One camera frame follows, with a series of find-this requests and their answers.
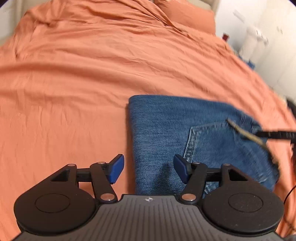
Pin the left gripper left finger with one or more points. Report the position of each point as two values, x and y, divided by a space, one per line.
68 198

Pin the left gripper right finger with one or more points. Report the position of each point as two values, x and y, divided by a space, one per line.
229 199

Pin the blue denim jeans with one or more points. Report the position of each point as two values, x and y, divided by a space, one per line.
198 130

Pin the white alpaca plush toy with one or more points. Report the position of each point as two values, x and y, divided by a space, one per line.
253 47

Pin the small red box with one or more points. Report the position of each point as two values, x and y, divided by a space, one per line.
225 37

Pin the white wardrobe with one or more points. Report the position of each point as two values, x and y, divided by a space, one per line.
277 23

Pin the orange bed sheet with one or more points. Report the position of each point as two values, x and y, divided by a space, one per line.
68 72

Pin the orange pillow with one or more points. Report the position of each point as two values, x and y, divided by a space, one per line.
199 15

